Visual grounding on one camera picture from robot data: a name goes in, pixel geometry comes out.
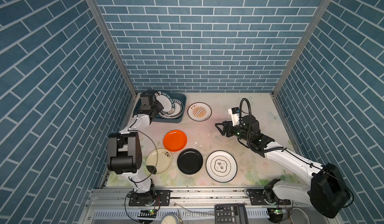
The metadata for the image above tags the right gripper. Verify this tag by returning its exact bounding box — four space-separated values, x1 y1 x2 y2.
215 120 252 143

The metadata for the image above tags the white plate teal lettered rim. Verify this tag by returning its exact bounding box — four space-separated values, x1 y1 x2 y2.
155 91 176 116

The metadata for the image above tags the white plate orange sunburst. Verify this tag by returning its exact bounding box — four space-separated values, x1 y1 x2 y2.
188 102 212 122

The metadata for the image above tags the large white plate teal rim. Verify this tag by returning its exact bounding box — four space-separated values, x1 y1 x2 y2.
159 98 185 119

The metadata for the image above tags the white plate cloud outline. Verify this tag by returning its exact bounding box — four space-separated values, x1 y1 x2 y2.
206 151 238 183

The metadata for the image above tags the black round plate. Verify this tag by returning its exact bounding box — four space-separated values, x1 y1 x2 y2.
177 149 204 175

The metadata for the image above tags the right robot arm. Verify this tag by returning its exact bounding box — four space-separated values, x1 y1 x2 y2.
215 115 355 219

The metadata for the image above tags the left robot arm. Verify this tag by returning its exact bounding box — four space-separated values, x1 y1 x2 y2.
107 94 164 197

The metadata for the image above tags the orange plastic plate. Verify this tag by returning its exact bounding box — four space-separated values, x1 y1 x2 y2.
163 130 188 152

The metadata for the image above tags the cream plate with dark spot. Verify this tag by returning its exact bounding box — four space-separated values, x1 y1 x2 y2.
146 148 173 175

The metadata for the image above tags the black calculator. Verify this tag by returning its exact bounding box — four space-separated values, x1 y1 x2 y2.
215 204 249 224

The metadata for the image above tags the right green circuit board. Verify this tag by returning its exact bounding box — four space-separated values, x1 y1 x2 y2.
267 208 286 219

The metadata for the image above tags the green circuit board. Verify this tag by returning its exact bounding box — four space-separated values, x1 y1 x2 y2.
138 210 158 219
267 208 286 219

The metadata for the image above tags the round white clock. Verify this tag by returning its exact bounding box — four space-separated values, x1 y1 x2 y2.
160 214 183 224

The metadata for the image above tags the left green circuit board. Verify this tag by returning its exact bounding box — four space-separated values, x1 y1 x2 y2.
138 210 158 219

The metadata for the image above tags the round grey bowl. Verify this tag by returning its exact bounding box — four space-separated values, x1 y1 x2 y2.
289 207 311 224

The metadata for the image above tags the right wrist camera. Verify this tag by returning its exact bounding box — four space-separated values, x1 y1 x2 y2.
228 107 240 127

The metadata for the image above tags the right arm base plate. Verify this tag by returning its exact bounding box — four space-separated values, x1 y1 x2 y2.
246 189 292 206

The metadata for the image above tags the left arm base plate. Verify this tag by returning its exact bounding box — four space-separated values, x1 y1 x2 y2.
128 190 171 207

